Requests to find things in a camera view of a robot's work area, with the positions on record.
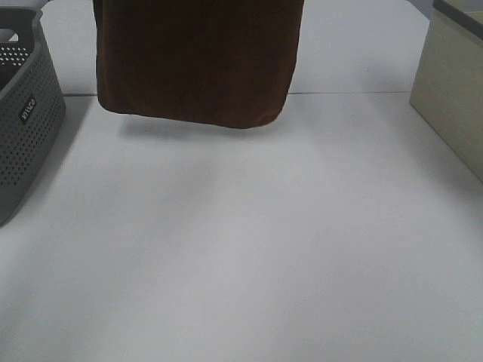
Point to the grey perforated plastic basket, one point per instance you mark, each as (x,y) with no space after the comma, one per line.
(32,105)

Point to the beige storage box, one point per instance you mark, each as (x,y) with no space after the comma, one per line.
(447,89)

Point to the brown towel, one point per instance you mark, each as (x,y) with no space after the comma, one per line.
(225,63)

